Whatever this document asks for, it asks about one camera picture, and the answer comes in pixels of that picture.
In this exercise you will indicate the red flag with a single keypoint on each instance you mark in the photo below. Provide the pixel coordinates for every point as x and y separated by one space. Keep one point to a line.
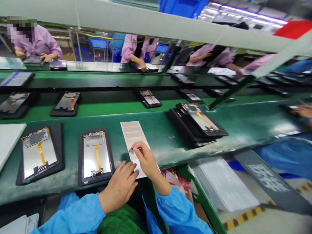
295 30

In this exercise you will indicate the black tray with dark screen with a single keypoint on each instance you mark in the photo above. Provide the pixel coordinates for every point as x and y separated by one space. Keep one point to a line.
58 64
16 78
183 79
33 60

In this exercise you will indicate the person's right hand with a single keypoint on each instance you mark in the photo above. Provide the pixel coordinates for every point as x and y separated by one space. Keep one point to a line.
148 166

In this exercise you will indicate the phone display in black tray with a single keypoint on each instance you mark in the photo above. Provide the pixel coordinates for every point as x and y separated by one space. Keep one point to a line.
95 157
39 154
149 98
13 105
66 103
192 96

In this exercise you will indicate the stack of white sheets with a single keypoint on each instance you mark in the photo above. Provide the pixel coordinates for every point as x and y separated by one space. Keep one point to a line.
222 183

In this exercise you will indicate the grey panel with white print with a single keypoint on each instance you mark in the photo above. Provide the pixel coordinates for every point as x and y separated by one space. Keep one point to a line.
270 179

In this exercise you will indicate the stack of white trays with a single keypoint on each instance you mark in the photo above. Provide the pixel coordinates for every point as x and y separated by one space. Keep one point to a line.
14 230

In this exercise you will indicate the stack of black display trays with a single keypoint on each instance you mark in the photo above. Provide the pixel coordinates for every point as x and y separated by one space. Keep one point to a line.
199 123

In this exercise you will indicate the green metal post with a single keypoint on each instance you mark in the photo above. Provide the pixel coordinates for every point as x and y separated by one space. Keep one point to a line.
232 92

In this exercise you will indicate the small grey sticker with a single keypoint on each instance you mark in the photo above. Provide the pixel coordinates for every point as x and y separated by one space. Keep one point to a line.
131 150

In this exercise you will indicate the person's left fingers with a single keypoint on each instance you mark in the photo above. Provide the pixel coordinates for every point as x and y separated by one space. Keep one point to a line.
127 170

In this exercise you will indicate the row of black display trays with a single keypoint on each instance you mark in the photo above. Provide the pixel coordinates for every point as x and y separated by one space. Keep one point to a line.
272 83

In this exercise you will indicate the grey overhead shelf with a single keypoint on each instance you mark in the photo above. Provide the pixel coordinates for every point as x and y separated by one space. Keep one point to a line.
147 22

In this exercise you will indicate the person's left hand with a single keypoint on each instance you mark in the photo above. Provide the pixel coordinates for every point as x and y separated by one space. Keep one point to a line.
117 186

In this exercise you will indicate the white flat tray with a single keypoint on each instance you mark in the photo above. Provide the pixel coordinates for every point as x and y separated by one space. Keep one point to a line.
6 145

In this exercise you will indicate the green bin with red packets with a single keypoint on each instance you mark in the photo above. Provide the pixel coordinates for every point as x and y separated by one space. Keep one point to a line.
189 195

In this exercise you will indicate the blue plastic crate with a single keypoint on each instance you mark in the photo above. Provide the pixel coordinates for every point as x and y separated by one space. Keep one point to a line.
184 3

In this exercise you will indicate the green conveyor belt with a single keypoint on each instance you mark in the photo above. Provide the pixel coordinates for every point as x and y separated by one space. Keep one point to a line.
106 98

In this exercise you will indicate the white sticker backing sheet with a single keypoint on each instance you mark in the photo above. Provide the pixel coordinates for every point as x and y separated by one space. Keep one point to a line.
133 134

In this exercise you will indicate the person's body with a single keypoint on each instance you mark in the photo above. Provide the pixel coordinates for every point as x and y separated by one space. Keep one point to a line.
121 224

